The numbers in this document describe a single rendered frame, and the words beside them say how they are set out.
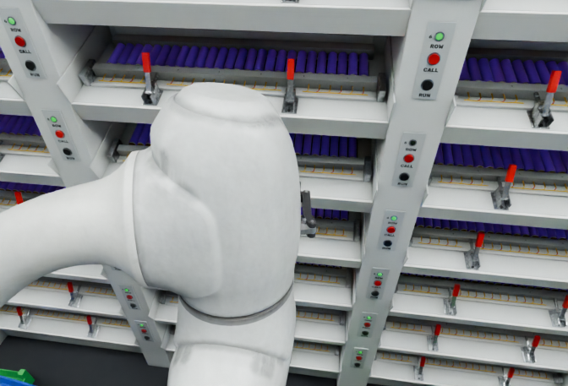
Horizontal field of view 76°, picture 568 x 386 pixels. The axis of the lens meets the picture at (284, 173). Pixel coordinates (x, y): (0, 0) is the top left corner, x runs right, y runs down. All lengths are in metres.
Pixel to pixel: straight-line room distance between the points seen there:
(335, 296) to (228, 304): 0.79
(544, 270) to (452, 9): 0.66
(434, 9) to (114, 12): 0.50
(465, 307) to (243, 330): 0.89
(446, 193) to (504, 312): 0.45
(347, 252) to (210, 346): 0.63
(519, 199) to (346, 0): 0.54
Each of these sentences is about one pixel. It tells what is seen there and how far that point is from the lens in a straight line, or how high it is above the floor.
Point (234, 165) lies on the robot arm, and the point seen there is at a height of 1.26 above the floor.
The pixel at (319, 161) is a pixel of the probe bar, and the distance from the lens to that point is 0.79.
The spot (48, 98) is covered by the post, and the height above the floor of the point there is 1.08.
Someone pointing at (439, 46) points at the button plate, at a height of 1.21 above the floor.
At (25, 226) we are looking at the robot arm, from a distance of 0.29.
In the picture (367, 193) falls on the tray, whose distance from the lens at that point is 0.79.
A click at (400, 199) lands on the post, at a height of 0.90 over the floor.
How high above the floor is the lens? 1.39
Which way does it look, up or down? 37 degrees down
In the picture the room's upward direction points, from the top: straight up
